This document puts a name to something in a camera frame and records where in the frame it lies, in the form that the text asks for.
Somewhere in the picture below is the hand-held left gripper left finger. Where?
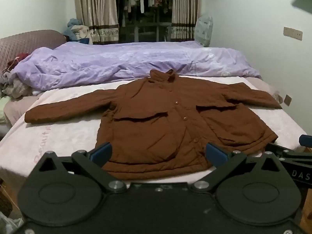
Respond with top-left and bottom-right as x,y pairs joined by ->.
34,142 -> 128,192

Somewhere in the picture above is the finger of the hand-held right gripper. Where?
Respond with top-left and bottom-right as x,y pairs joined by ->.
265,143 -> 312,163
299,134 -> 312,149

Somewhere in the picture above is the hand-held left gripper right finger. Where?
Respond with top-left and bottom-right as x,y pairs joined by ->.
191,142 -> 286,192

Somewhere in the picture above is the brown padded jacket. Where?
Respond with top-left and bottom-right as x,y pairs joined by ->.
24,69 -> 283,181

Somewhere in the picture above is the grey crumpled clothes pile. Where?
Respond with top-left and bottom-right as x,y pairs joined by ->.
0,77 -> 42,100

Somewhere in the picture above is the blue and white clothes pile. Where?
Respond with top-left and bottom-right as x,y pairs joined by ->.
64,18 -> 93,45

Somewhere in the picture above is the rack of hanging clothes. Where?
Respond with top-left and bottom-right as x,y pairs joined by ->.
114,0 -> 174,42

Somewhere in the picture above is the bed with pink sheet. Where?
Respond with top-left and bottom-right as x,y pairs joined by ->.
0,75 -> 312,200

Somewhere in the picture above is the purple duvet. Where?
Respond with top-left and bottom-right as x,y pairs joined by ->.
8,40 -> 262,94

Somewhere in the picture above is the white plastic bag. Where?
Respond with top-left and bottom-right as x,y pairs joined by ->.
0,212 -> 25,234

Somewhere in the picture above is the red cloth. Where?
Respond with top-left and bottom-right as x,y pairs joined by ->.
7,52 -> 30,69

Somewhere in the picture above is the fan in plastic cover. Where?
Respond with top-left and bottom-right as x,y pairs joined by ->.
194,13 -> 214,47

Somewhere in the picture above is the padded mauve headboard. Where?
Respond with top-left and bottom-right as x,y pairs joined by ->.
0,30 -> 67,76

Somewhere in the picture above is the wall switch plate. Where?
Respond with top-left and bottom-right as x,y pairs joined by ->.
283,27 -> 303,41

